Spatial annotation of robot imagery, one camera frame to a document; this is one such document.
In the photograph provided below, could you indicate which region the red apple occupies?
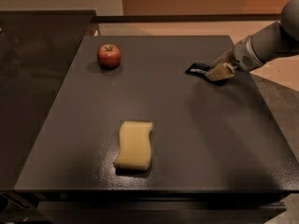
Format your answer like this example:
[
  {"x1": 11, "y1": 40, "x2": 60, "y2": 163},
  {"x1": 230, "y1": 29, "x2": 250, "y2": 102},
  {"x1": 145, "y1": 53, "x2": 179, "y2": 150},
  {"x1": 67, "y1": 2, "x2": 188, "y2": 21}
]
[{"x1": 97, "y1": 44, "x2": 121, "y2": 70}]

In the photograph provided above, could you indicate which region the yellow sponge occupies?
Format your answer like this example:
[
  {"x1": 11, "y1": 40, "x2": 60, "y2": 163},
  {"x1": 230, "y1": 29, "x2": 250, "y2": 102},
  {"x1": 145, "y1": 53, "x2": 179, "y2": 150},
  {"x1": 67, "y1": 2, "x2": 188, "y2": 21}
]
[{"x1": 113, "y1": 121, "x2": 153, "y2": 171}]

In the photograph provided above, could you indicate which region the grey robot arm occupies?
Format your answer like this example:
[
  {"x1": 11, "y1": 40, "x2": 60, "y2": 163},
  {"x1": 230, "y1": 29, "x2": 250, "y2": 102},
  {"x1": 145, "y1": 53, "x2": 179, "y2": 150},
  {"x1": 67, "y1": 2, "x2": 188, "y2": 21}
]
[{"x1": 205, "y1": 0, "x2": 299, "y2": 82}]

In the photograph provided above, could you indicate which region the dark blue rxbar wrapper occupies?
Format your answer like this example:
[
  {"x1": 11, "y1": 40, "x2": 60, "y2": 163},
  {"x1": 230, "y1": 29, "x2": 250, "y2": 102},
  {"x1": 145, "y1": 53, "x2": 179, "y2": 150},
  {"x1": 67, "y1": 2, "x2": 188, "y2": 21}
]
[{"x1": 185, "y1": 63, "x2": 227, "y2": 86}]

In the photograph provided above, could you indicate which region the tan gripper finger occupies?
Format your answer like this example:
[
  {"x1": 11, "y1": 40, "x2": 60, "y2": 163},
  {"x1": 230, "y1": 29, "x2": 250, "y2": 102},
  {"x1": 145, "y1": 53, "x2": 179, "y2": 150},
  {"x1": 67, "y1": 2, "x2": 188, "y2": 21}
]
[
  {"x1": 205, "y1": 62, "x2": 237, "y2": 82},
  {"x1": 210, "y1": 49, "x2": 234, "y2": 67}
]

